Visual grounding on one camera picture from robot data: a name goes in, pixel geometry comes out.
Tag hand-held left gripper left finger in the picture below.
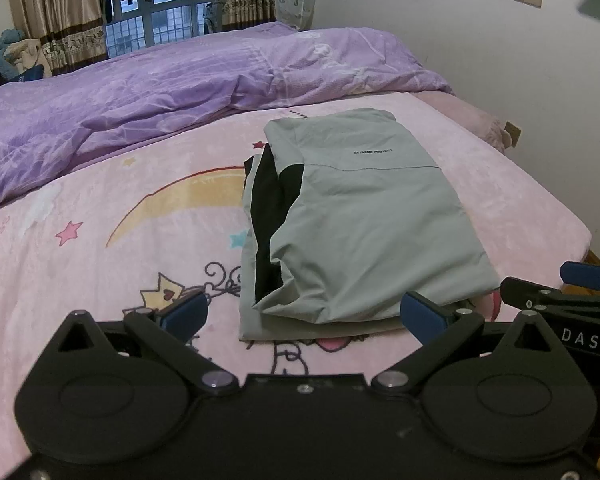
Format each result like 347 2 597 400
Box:
42 290 240 393

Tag dusty pink bedding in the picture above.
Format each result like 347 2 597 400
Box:
410 91 512 154

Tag pink printed blanket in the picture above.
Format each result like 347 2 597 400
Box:
0 92 593 411

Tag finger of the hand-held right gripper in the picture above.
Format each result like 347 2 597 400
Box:
500 276 600 318
560 260 600 291

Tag barred window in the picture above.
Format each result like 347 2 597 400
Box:
100 0 226 59

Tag purple duvet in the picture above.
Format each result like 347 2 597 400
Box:
0 22 454 217

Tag blue and beige clothes pile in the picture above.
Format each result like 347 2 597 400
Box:
0 27 47 84

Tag grey and black jacket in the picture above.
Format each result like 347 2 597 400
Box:
237 106 502 344

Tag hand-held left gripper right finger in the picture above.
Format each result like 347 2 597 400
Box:
370 292 561 393

